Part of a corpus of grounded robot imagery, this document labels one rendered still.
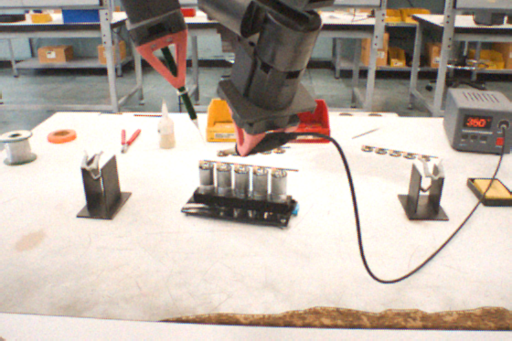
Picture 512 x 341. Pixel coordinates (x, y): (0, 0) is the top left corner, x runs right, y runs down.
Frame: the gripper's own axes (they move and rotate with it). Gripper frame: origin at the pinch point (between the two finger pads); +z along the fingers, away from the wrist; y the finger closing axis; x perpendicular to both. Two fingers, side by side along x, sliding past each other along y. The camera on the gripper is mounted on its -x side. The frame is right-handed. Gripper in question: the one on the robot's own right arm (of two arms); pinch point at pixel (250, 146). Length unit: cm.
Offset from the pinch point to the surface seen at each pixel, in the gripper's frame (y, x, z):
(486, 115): -53, 2, 4
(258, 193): -3.7, 0.8, 10.6
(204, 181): 2.2, -4.9, 12.6
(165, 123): -0.8, -27.4, 23.1
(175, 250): 10.8, 4.9, 11.9
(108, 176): 15.1, -10.9, 14.0
